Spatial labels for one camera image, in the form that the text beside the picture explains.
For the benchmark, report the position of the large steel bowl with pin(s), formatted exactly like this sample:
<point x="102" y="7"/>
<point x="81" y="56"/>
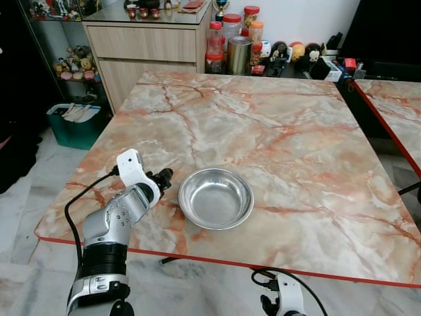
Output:
<point x="216" y="199"/>

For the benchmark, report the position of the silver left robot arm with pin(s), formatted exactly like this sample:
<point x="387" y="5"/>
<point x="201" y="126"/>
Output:
<point x="115" y="220"/>

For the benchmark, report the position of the green storage basket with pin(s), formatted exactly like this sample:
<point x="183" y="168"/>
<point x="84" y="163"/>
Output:
<point x="75" y="131"/>

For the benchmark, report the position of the marble folding table orange edge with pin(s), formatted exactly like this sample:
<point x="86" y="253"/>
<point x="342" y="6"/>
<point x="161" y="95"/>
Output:
<point x="398" y="112"/>
<point x="263" y="138"/>

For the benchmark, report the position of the short jar red lid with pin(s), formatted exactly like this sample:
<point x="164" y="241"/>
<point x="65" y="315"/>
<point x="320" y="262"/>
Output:
<point x="215" y="63"/>
<point x="257" y="55"/>

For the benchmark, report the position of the light wooden cabinet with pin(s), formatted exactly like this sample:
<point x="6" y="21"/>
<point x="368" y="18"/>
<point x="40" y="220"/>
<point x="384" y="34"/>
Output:
<point x="145" y="46"/>

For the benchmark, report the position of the steel tumbler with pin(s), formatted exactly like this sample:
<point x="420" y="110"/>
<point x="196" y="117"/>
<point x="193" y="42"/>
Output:
<point x="239" y="56"/>

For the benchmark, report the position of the plush toys on shelf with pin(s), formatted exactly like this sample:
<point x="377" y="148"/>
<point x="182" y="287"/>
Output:
<point x="75" y="66"/>

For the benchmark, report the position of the clear jar red lid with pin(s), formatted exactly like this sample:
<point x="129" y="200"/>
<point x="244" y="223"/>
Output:
<point x="216" y="38"/>
<point x="251" y="13"/>
<point x="231" y="27"/>

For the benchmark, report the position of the white toy figurine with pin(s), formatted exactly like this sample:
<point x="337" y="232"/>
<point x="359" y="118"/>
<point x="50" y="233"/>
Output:
<point x="266" y="49"/>

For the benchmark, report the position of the black toy figurine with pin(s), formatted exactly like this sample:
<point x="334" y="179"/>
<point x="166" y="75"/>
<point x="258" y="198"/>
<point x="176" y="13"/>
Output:
<point x="279" y="51"/>

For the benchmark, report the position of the small gold trophy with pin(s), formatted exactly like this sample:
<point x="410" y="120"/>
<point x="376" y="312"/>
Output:
<point x="222" y="9"/>

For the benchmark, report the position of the orange toy figurine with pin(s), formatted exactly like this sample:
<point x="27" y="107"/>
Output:
<point x="297" y="51"/>

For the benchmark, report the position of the small white box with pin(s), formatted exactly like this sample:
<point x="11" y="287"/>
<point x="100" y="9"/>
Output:
<point x="331" y="70"/>

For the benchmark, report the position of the black gadget on stand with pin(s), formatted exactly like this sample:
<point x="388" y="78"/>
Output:
<point x="332" y="43"/>

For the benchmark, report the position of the small red box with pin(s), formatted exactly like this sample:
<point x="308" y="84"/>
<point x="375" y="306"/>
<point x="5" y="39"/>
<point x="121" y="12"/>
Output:
<point x="350" y="63"/>

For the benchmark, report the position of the black television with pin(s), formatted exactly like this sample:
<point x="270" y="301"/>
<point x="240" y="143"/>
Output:
<point x="388" y="29"/>

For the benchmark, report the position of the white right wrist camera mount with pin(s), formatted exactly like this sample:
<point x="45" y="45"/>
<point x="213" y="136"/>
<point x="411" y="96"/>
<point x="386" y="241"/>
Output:
<point x="289" y="293"/>

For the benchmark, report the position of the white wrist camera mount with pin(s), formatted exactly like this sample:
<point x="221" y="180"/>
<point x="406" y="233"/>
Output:
<point x="131" y="164"/>
<point x="289" y="293"/>

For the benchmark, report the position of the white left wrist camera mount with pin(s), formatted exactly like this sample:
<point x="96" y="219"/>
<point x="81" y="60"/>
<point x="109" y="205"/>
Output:
<point x="131" y="164"/>

